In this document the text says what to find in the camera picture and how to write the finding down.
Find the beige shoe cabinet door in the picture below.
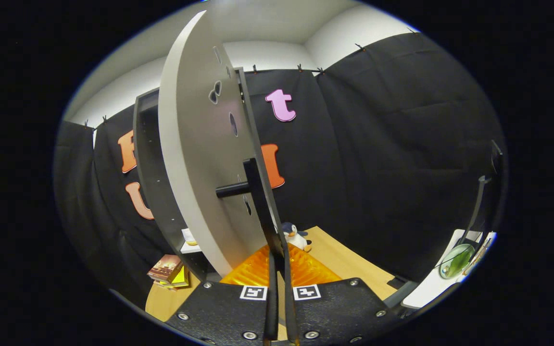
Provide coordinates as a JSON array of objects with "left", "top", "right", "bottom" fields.
[{"left": 158, "top": 10, "right": 287, "bottom": 279}]

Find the brown book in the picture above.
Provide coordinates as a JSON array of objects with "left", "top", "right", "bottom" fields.
[{"left": 147, "top": 255, "right": 184, "bottom": 283}]

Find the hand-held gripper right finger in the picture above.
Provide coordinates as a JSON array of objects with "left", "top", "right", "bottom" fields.
[{"left": 281, "top": 244, "right": 403, "bottom": 345}]

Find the black door handle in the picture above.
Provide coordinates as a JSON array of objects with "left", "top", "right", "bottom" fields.
[{"left": 215, "top": 158, "right": 287, "bottom": 270}]

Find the penguin plush toy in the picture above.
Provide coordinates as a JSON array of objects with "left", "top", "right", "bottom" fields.
[{"left": 282, "top": 222, "right": 313, "bottom": 253}]

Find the yellow book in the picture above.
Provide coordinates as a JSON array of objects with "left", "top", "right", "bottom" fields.
[{"left": 154, "top": 264, "right": 191, "bottom": 290}]

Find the white side table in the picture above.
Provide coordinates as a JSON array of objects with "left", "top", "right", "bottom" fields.
[{"left": 401, "top": 230, "right": 497, "bottom": 309}]

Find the row of black cloth clips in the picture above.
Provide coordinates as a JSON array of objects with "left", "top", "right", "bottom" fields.
[{"left": 84, "top": 28, "right": 417, "bottom": 126}]

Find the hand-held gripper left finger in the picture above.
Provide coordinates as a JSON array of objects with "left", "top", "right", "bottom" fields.
[{"left": 166, "top": 243, "right": 280, "bottom": 345}]

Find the green glass bowl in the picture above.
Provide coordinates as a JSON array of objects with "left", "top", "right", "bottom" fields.
[{"left": 439, "top": 243, "right": 476, "bottom": 280}]

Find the black backdrop cloth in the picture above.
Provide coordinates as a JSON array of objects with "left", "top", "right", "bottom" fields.
[{"left": 55, "top": 31, "right": 506, "bottom": 308}]

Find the dark grey shoe cabinet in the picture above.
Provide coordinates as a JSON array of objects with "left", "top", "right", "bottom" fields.
[{"left": 133, "top": 88, "right": 222, "bottom": 284}]

